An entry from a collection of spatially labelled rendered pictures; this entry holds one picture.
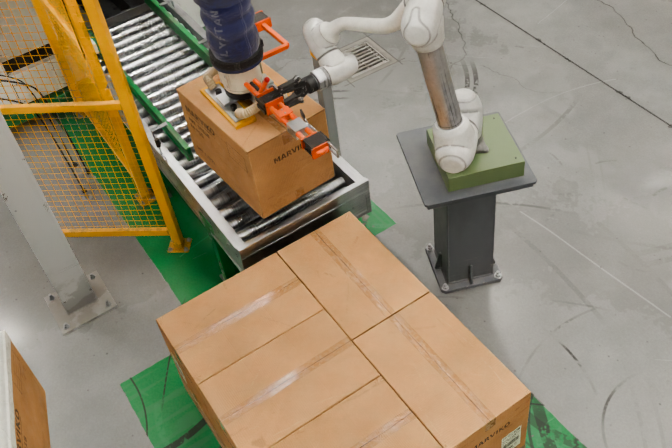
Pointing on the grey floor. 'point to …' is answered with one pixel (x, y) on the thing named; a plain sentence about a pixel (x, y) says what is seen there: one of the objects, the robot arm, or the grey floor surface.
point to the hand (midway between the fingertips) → (272, 102)
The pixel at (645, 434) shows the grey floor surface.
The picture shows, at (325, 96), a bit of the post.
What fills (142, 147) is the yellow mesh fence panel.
